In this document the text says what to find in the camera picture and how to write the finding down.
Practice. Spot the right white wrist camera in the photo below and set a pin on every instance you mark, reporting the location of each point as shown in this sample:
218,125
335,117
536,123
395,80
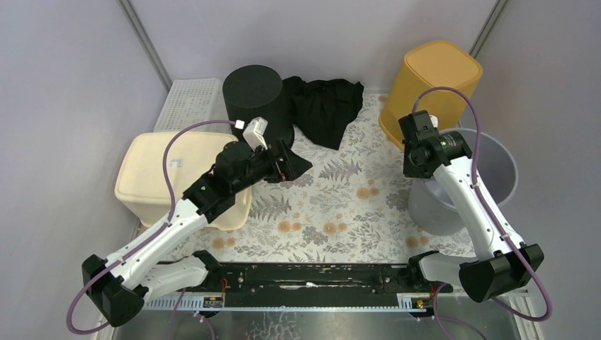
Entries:
434,121

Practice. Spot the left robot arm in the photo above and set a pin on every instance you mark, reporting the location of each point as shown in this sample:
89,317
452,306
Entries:
120,284

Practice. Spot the black round bucket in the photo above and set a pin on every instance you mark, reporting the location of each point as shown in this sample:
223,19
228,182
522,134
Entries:
257,91

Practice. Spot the black cloth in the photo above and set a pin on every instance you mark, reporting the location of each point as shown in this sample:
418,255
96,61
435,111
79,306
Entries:
322,109

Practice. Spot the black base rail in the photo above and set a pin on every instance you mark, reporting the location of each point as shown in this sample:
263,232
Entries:
359,286

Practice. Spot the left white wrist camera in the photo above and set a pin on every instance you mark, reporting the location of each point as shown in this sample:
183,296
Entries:
253,132

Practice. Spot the grey plastic bin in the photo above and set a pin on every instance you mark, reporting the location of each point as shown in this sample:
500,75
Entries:
431,208

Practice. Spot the cream plastic basket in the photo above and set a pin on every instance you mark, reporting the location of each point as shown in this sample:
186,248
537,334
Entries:
141,185

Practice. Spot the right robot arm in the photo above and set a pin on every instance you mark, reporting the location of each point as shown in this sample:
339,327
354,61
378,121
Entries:
503,261

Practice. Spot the white perforated plastic basket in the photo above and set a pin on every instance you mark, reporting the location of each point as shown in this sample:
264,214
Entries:
191,101

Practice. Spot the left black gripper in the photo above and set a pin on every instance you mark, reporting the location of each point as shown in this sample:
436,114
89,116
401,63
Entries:
285,158

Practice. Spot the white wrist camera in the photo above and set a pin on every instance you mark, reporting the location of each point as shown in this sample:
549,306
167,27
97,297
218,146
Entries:
253,132
434,121

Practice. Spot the floral tablecloth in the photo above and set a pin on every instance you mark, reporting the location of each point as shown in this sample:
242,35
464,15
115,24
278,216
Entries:
351,207

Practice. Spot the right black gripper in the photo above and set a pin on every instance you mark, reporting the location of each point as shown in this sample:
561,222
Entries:
408,171

